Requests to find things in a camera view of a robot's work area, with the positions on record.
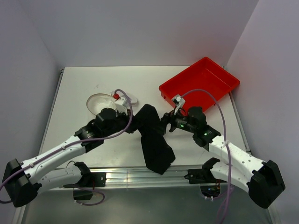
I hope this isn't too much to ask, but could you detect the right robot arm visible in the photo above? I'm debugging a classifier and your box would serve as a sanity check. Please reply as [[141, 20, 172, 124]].
[[159, 106, 285, 209]]

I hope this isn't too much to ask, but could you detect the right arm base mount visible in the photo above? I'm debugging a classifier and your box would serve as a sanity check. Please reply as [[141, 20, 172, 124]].
[[184, 168, 225, 201]]

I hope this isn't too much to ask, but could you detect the white bra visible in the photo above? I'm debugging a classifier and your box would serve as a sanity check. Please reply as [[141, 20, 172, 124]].
[[91, 97, 115, 115]]

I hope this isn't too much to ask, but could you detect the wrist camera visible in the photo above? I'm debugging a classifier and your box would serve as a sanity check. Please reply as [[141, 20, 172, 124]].
[[171, 95, 185, 114], [112, 93, 130, 113]]

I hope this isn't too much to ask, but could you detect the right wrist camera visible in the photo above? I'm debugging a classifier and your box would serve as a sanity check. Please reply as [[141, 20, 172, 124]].
[[171, 95, 185, 114]]

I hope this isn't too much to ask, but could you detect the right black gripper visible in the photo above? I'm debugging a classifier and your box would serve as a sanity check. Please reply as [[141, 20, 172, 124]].
[[151, 106, 196, 135]]

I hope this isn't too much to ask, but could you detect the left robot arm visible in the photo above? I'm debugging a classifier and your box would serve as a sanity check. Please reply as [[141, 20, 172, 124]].
[[0, 108, 133, 208]]

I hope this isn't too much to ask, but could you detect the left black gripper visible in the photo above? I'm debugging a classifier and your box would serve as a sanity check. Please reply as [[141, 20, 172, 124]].
[[102, 107, 143, 138]]

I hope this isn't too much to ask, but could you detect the red plastic tray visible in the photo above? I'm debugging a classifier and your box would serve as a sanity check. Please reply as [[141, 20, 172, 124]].
[[159, 57, 240, 107]]

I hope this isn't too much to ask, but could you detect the aluminium rail frame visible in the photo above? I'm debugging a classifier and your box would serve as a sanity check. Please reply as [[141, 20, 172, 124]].
[[11, 67, 281, 224]]

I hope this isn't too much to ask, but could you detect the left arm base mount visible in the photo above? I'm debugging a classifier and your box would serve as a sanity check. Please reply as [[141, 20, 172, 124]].
[[72, 172, 106, 206]]

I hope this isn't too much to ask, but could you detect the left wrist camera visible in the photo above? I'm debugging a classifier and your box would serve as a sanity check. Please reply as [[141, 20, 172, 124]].
[[112, 93, 130, 113]]

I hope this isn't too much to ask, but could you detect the black garment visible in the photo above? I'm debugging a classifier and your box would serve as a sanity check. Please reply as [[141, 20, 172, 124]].
[[127, 104, 176, 175]]

